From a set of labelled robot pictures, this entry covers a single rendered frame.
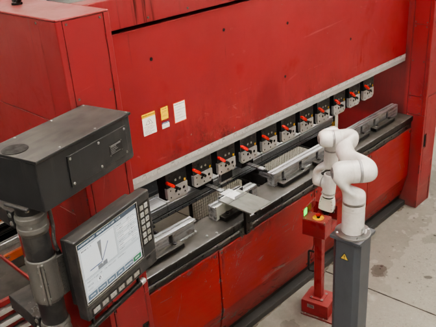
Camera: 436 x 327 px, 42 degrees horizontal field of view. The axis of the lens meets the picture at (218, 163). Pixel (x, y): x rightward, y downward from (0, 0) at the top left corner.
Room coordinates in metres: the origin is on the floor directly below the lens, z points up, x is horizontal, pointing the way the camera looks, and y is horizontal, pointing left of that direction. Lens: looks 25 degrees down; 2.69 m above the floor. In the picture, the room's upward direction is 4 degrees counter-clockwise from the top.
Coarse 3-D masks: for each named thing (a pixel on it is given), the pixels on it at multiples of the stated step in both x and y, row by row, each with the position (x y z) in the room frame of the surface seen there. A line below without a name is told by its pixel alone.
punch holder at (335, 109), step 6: (330, 96) 3.88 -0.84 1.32; (336, 96) 3.89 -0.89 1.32; (342, 96) 3.94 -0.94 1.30; (330, 102) 3.88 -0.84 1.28; (342, 102) 3.94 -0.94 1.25; (330, 108) 3.89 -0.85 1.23; (336, 108) 3.88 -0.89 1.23; (342, 108) 3.94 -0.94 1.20; (330, 114) 3.88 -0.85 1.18; (336, 114) 3.88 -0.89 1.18
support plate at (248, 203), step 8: (240, 192) 3.13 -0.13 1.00; (224, 200) 3.04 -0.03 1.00; (232, 200) 3.03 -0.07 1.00; (240, 200) 3.02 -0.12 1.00; (248, 200) 3.02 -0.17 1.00; (256, 200) 3.01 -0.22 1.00; (264, 200) 3.00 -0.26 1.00; (240, 208) 2.93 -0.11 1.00; (248, 208) 2.92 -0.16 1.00; (256, 208) 2.92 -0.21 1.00
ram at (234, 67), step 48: (240, 0) 3.29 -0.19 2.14; (288, 0) 3.51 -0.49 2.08; (336, 0) 3.87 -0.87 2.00; (384, 0) 4.31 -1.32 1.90; (144, 48) 2.73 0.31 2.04; (192, 48) 2.95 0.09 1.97; (240, 48) 3.20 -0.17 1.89; (288, 48) 3.51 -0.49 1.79; (336, 48) 3.88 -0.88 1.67; (384, 48) 4.34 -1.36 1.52; (144, 96) 2.70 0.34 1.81; (192, 96) 2.92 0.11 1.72; (240, 96) 3.19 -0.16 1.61; (288, 96) 3.50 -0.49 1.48; (144, 144) 2.68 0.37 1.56; (192, 144) 2.90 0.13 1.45
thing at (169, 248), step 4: (172, 244) 2.75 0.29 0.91; (180, 244) 2.74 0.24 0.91; (164, 248) 2.71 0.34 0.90; (168, 248) 2.70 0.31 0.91; (172, 248) 2.70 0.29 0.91; (176, 248) 2.71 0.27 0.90; (180, 248) 2.73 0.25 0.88; (156, 252) 2.67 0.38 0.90; (160, 252) 2.67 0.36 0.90; (164, 252) 2.67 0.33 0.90; (168, 252) 2.67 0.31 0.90; (172, 252) 2.69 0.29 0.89; (156, 256) 2.63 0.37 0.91; (160, 256) 2.63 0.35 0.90; (164, 256) 2.65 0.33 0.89; (168, 256) 2.67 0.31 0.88; (160, 260) 2.63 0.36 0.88; (152, 264) 2.59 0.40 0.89; (148, 268) 2.56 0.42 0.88
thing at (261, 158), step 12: (312, 132) 4.15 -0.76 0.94; (288, 144) 3.94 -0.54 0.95; (300, 144) 4.05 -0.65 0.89; (264, 156) 3.74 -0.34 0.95; (276, 156) 3.84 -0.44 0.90; (240, 168) 3.56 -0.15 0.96; (252, 168) 3.65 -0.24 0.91; (216, 180) 3.40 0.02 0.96; (192, 192) 3.24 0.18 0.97; (204, 192) 3.33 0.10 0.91; (156, 204) 3.08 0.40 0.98; (168, 204) 3.10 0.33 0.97; (180, 204) 3.17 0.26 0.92; (156, 216) 3.03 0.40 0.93; (168, 216) 3.10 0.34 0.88
